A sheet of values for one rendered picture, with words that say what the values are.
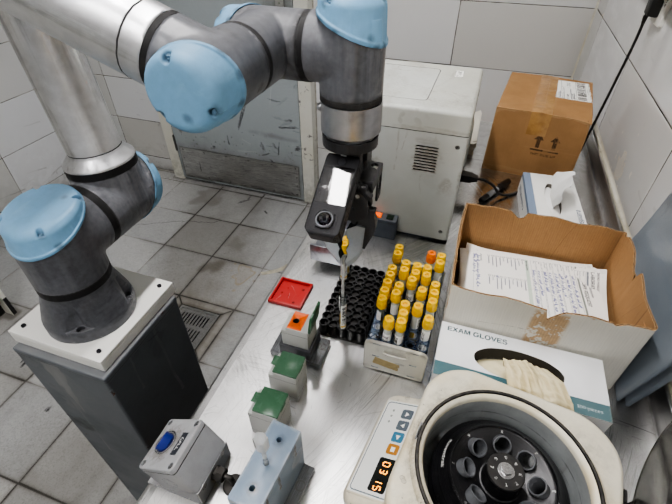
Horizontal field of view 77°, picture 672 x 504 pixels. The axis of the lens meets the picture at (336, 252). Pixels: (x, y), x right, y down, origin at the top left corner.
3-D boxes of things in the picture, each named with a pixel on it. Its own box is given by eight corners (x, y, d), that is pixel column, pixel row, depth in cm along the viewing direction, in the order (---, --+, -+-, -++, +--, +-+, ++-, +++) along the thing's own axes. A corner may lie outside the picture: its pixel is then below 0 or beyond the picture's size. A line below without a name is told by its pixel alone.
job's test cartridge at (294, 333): (292, 332, 75) (290, 308, 70) (317, 339, 73) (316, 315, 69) (283, 350, 72) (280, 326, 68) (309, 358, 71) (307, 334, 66)
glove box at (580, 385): (435, 346, 74) (444, 310, 68) (584, 385, 68) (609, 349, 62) (423, 409, 65) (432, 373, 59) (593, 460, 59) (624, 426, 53)
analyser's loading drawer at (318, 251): (341, 206, 103) (341, 188, 100) (367, 211, 102) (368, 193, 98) (310, 259, 89) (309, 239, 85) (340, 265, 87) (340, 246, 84)
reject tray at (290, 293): (282, 279, 87) (282, 276, 86) (313, 286, 85) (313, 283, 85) (268, 302, 82) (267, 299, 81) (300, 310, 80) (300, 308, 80)
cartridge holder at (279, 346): (283, 331, 76) (282, 318, 74) (330, 344, 74) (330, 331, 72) (270, 355, 73) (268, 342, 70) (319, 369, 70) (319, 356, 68)
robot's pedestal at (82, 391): (152, 520, 131) (11, 347, 74) (188, 458, 145) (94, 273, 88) (208, 544, 126) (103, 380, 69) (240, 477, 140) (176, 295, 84)
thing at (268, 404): (264, 407, 65) (259, 383, 61) (292, 417, 64) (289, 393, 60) (252, 431, 62) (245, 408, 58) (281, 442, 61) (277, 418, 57)
